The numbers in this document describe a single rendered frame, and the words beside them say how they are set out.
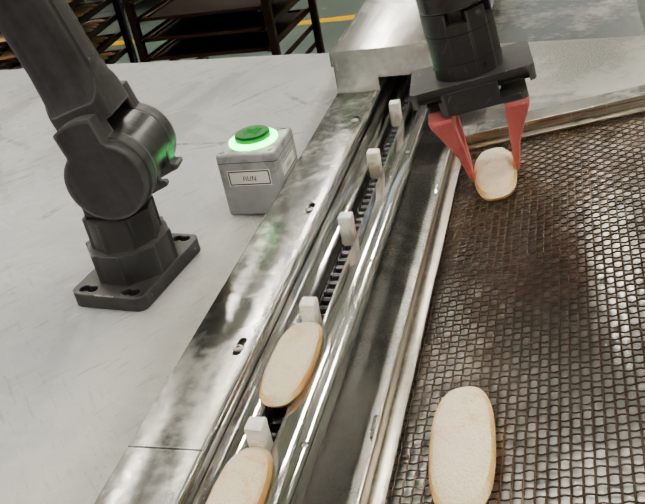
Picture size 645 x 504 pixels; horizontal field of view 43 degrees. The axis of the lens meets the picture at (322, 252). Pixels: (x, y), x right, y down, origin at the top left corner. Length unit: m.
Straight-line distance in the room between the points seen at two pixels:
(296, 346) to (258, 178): 0.31
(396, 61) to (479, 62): 0.40
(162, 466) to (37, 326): 0.32
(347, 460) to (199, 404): 0.11
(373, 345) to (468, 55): 0.25
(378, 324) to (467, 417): 0.24
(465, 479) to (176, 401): 0.25
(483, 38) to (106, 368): 0.42
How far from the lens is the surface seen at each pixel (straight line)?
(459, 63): 0.68
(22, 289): 0.92
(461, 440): 0.46
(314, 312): 0.66
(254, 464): 0.54
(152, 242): 0.81
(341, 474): 0.58
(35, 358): 0.80
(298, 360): 0.62
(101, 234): 0.81
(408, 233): 0.82
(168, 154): 0.80
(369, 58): 1.07
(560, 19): 1.43
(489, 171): 0.73
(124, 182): 0.75
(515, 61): 0.70
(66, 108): 0.76
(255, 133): 0.90
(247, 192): 0.91
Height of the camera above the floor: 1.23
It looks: 30 degrees down
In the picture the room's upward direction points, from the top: 12 degrees counter-clockwise
